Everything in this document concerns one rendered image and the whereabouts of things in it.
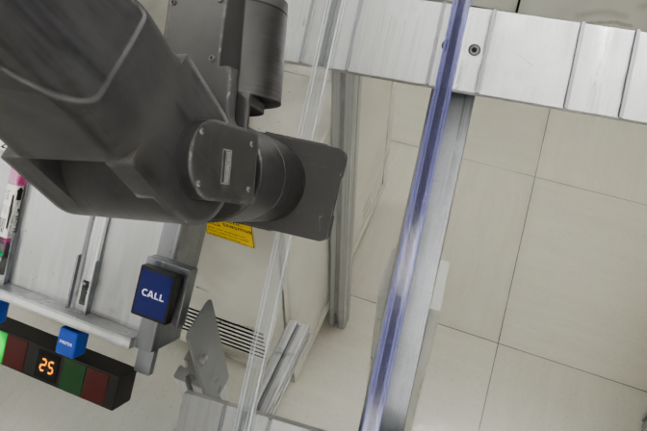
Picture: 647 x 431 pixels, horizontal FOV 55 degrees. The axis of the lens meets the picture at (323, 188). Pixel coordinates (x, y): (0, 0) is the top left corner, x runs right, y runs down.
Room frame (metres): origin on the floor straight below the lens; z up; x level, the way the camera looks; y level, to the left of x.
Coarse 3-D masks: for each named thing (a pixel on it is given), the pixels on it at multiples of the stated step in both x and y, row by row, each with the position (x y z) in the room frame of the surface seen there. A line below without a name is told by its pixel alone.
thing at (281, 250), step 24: (336, 0) 0.47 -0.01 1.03; (336, 24) 0.46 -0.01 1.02; (312, 72) 0.43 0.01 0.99; (312, 96) 0.42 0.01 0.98; (312, 120) 0.40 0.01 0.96; (288, 240) 0.33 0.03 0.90; (264, 288) 0.30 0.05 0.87; (264, 312) 0.28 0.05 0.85; (264, 336) 0.27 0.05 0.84; (264, 360) 0.25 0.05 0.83; (240, 408) 0.23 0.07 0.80
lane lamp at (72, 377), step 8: (72, 360) 0.34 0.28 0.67; (64, 368) 0.34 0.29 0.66; (72, 368) 0.33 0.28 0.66; (80, 368) 0.33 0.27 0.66; (64, 376) 0.33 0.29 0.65; (72, 376) 0.33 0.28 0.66; (80, 376) 0.33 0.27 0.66; (64, 384) 0.32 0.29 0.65; (72, 384) 0.32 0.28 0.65; (80, 384) 0.32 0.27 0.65; (72, 392) 0.32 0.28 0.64; (80, 392) 0.32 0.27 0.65
